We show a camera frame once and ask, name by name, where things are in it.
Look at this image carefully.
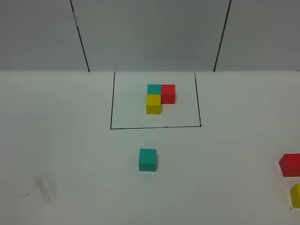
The red template block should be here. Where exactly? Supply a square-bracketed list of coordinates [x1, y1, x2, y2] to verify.
[161, 84, 176, 104]

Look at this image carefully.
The green template block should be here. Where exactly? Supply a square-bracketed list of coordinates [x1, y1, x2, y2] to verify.
[147, 84, 161, 95]

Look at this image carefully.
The yellow template block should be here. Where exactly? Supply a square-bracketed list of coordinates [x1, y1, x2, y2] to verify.
[146, 94, 161, 114]

